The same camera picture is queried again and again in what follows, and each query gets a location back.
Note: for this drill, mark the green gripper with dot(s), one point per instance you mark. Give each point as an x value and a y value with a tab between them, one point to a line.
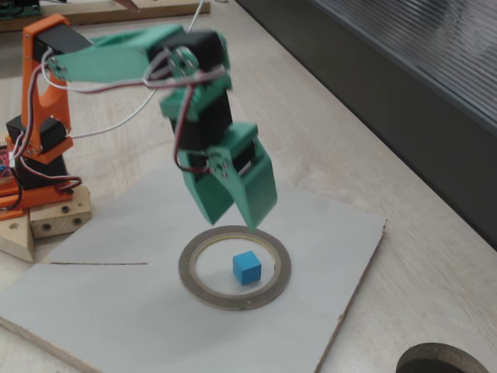
233	186

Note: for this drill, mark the blue cube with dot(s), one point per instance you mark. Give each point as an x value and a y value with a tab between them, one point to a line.
246	268

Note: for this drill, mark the green and orange leader arm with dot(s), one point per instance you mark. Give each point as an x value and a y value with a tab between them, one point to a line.
19	11

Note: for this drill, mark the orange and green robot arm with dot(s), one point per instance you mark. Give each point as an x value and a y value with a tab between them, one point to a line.
108	64

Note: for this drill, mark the person's hand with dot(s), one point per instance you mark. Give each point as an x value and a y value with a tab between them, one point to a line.
126	4

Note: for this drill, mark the white laminated wooden board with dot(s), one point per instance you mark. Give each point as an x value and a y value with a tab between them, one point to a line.
330	241

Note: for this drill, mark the wooden base block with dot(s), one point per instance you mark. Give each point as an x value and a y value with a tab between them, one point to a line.
58	217

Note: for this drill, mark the frosted desk partition panel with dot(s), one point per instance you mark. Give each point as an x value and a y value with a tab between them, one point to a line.
427	116

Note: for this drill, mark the long wooden plank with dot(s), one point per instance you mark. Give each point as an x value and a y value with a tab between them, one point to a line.
97	15

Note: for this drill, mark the red controller circuit board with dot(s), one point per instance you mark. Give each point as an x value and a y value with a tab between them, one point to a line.
3	157

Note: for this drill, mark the orange controller board mount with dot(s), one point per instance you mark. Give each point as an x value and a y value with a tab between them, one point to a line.
7	202

